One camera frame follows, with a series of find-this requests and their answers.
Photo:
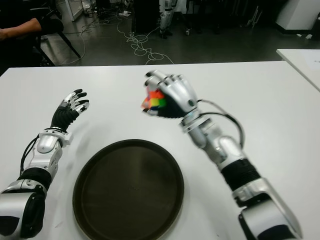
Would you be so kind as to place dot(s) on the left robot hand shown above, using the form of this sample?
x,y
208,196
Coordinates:
x,y
62,116

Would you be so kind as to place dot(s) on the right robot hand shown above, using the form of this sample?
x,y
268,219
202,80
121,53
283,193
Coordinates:
x,y
178,97

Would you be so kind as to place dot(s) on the multicolour Rubik's cube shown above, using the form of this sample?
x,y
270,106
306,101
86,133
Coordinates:
x,y
154,101

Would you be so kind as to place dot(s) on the person's bare forearm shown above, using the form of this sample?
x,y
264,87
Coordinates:
x,y
22,28

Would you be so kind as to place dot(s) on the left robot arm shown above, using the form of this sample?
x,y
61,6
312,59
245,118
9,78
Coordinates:
x,y
40,157

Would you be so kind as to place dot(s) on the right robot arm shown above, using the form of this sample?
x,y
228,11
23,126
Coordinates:
x,y
250,175

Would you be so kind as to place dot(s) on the round dark brown plate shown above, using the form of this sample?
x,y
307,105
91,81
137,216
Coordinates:
x,y
130,190

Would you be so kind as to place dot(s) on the black equipment stand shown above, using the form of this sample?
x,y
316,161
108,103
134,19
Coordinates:
x,y
188,30

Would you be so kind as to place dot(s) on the black chair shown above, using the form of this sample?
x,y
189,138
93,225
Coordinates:
x,y
70,45

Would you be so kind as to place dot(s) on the black cabinet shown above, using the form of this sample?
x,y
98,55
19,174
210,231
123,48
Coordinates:
x,y
146,15

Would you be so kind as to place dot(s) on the person's black shirt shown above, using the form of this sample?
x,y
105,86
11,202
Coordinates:
x,y
50,25

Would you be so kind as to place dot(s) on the white power strip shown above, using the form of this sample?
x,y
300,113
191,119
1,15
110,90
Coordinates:
x,y
124,13

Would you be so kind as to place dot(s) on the white glass cabinet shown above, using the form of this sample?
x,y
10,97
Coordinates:
x,y
72,10

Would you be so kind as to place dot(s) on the white side table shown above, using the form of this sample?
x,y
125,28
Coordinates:
x,y
300,60

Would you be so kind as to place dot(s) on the small white box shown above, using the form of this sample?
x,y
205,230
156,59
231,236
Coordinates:
x,y
309,36

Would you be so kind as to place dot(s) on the white machine housing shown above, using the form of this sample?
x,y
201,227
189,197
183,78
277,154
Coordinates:
x,y
297,15

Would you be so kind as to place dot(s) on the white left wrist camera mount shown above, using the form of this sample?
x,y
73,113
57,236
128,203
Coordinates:
x,y
67,138

